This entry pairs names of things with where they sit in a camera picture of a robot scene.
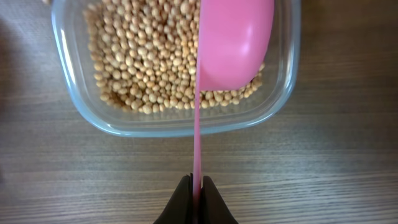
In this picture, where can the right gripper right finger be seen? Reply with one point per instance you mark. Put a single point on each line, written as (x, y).
(213, 209)

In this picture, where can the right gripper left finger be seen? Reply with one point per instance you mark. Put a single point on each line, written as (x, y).
(179, 209)

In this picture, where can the pink measuring scoop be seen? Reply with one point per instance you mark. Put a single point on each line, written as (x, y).
(232, 42)

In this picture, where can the pile of soybeans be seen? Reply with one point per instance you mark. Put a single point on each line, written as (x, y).
(145, 56)

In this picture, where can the clear plastic container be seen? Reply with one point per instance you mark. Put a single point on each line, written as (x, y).
(278, 79)

